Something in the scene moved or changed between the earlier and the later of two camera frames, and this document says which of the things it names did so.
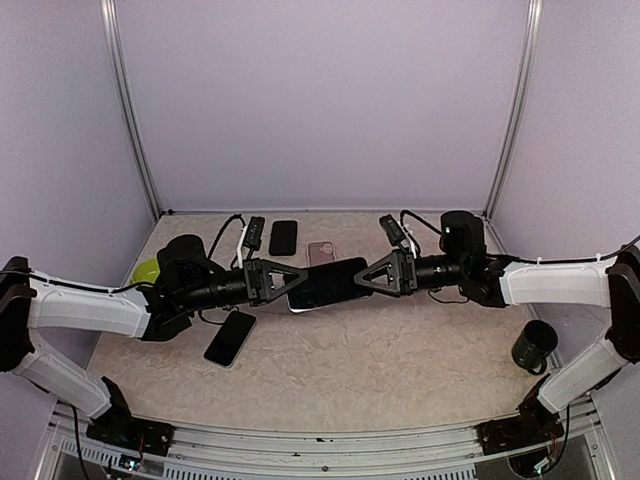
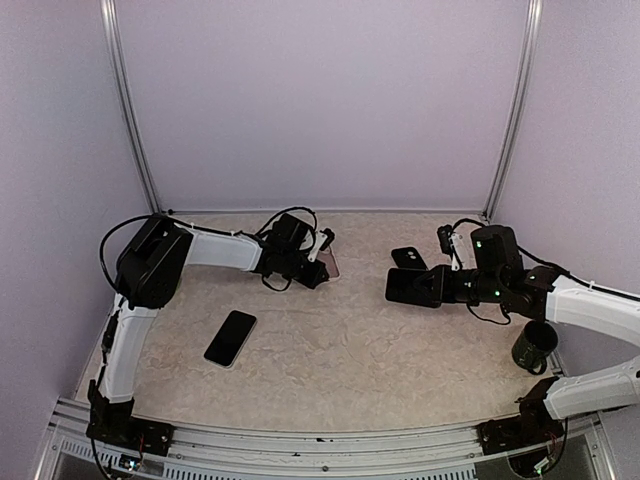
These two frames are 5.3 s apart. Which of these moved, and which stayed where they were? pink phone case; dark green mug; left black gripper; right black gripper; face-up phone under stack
Moved: right black gripper; left black gripper
Stayed: dark green mug; face-up phone under stack; pink phone case
